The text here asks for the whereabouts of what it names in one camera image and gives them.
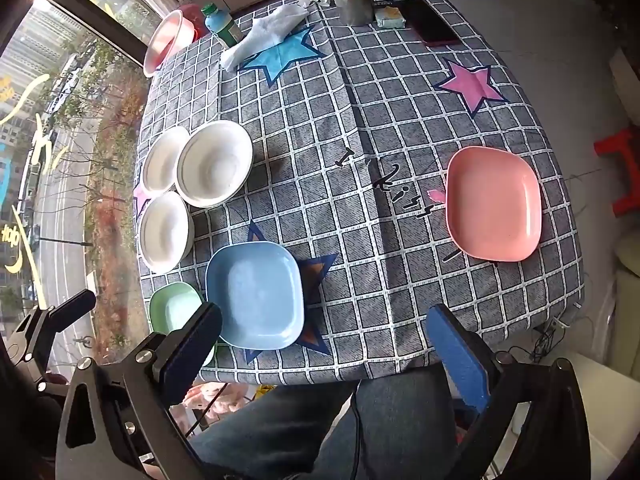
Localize dark phone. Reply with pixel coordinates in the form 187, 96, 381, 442
400, 0, 461, 47

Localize black cable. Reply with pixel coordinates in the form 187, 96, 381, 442
349, 380, 367, 480

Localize white cloth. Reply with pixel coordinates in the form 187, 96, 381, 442
219, 5, 311, 73

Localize green square plate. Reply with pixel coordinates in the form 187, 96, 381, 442
148, 281, 217, 368

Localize small white bowl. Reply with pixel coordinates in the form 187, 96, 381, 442
138, 191, 195, 275
141, 126, 192, 198

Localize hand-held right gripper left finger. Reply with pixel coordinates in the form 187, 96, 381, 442
55, 301, 223, 480

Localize white power strip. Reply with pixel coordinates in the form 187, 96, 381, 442
537, 316, 570, 335

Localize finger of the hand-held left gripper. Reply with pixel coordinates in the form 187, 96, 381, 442
5, 289, 97, 361

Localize green capped plastic bottle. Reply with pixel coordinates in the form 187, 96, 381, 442
201, 4, 243, 50

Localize pink plastic basin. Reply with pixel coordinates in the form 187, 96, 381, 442
143, 9, 197, 79

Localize blue square plate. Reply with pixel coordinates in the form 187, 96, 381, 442
205, 241, 306, 351

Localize large white bowl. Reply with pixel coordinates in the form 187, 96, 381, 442
175, 120, 254, 209

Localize grey checked star tablecloth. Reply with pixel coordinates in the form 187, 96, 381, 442
134, 0, 586, 387

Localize pink bowl stack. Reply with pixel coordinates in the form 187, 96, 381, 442
445, 146, 543, 263

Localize person's jeans legs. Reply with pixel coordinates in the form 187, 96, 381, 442
187, 377, 473, 480

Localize pink soft item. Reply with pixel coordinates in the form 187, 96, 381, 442
182, 382, 251, 428

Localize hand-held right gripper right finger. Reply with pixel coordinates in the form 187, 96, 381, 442
426, 303, 592, 480

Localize white cabinet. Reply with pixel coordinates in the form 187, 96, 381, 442
500, 352, 640, 480

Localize red plastic basin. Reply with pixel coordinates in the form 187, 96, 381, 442
177, 3, 211, 41

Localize red plastic stool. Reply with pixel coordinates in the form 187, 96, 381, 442
594, 127, 640, 218

